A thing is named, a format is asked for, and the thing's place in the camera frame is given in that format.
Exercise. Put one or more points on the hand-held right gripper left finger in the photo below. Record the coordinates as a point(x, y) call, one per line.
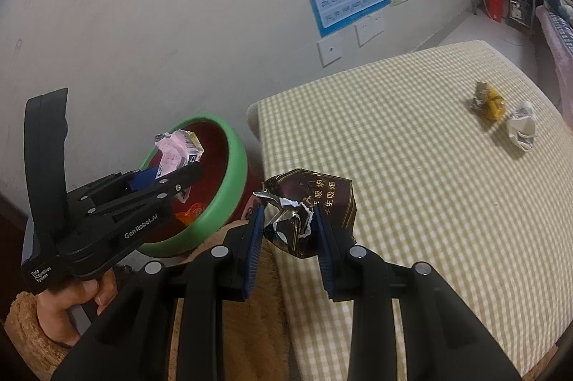
point(253, 251)

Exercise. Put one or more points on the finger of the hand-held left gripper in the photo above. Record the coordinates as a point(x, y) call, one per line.
point(170, 186)
point(143, 178)

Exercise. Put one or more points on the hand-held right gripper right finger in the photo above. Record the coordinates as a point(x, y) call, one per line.
point(327, 251)

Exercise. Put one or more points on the pink wrapper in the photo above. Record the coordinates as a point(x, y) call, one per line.
point(172, 150)

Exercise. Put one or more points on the green bin with red inside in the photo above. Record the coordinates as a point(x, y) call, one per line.
point(228, 193)

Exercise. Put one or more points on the dark brown snack wrapper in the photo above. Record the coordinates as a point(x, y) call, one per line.
point(313, 188)

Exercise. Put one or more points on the person's left forearm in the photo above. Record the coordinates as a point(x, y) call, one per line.
point(27, 345)

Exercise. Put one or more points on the person's left hand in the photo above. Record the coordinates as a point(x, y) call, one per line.
point(62, 309)

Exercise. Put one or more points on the yellow wrapper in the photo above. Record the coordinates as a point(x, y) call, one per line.
point(489, 102)

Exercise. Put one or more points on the crumpled silver white wrapper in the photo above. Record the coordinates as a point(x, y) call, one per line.
point(521, 125)

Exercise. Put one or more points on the red bag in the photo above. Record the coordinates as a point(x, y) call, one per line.
point(496, 7)

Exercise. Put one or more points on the striped pink bedding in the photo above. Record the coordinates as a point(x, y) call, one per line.
point(557, 36)

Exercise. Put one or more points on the white wall socket plate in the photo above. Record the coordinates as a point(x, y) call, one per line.
point(369, 30)
point(330, 52)

